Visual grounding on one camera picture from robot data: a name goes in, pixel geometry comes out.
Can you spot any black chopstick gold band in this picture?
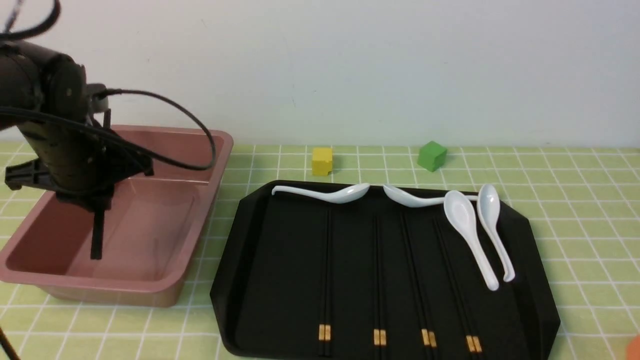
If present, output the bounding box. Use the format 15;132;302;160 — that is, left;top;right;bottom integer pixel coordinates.
405;214;441;360
438;220;484;360
433;219;481;360
318;209;329;359
372;215;383;360
399;212;434;360
374;216;387;360
323;209;333;358

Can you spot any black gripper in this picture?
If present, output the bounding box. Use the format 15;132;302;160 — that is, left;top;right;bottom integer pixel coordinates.
4;121;154;260

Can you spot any white ceramic spoon far left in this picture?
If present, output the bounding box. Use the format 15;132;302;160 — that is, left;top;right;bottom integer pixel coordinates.
270;183;371;204

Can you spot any white ceramic spoon far right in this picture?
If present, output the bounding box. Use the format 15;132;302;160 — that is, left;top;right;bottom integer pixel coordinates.
477;183;515;283

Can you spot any white ceramic spoon large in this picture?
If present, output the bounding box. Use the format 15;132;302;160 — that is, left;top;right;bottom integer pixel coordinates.
443;190;499;291

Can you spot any green foam cube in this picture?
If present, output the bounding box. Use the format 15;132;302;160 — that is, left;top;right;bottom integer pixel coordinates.
417;141;448;173

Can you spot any yellow foam cube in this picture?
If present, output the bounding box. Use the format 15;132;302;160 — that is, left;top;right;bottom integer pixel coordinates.
311;146;333;177

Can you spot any pink rectangular plastic bin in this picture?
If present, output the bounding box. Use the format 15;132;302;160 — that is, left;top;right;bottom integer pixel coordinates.
0;130;234;307

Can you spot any orange object at corner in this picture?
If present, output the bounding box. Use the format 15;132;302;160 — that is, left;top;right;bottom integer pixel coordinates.
625;334;640;360

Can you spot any black plastic serving tray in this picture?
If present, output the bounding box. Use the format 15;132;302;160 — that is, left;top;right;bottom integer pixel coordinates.
210;180;561;360

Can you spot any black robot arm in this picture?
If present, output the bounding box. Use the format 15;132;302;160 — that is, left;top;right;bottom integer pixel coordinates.
1;41;154;260

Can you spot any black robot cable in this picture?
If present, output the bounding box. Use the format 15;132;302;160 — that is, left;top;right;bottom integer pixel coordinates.
0;0;218;172

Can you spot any white ceramic spoon centre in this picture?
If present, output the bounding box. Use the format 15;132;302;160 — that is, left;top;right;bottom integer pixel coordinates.
382;184;478;209

